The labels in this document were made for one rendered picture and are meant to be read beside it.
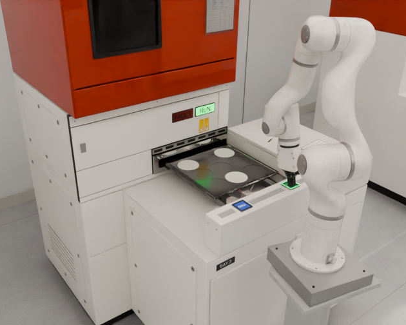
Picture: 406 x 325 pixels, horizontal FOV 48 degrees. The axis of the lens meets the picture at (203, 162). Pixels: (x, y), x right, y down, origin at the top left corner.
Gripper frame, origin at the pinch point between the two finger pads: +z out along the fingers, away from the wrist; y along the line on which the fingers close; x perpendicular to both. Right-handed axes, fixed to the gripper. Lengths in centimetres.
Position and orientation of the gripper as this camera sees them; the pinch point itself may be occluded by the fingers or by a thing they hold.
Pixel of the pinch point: (291, 180)
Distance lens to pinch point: 187.5
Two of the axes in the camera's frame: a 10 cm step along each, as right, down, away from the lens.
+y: 6.0, 1.9, -7.8
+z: 1.1, 9.4, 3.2
